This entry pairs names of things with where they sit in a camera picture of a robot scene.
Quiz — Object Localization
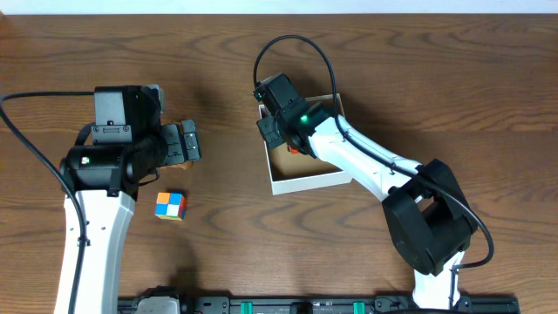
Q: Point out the red toy fire truck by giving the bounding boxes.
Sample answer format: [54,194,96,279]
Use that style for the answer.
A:
[287,146,299,154]

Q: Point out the multicolour puzzle cube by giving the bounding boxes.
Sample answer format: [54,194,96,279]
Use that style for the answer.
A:
[154,192,187,221]

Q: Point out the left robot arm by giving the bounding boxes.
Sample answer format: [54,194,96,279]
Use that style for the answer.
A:
[55,85,201,313]

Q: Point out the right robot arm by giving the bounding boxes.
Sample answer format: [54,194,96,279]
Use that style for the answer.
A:
[253,73,479,310]

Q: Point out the brown plush toy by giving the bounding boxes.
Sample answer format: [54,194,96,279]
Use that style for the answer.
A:
[165,161,193,170]

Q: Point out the white cardboard box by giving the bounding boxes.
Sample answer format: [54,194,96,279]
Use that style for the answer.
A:
[257,92,353,196]

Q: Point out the right black cable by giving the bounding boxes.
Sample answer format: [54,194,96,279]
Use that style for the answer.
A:
[253,34,495,297]

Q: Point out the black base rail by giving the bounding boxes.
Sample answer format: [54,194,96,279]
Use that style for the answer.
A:
[117,285,521,314]

